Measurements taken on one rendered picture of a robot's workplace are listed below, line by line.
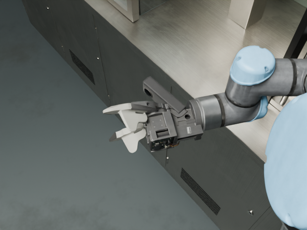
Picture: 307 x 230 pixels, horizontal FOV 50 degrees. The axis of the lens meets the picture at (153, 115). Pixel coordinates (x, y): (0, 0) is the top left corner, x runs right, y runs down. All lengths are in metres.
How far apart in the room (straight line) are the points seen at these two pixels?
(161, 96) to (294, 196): 0.48
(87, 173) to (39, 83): 0.76
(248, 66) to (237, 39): 0.60
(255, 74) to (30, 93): 1.84
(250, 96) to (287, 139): 0.37
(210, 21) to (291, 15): 0.30
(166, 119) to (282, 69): 0.24
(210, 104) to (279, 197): 0.41
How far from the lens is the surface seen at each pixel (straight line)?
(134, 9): 1.22
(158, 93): 0.72
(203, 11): 1.30
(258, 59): 0.64
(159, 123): 0.68
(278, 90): 0.67
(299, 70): 0.68
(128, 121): 0.64
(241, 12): 1.24
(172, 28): 1.22
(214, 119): 0.70
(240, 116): 0.72
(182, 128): 0.69
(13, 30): 2.77
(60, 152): 1.99
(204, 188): 1.48
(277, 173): 0.32
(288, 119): 0.31
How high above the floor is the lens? 1.71
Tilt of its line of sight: 56 degrees down
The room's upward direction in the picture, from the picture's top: straight up
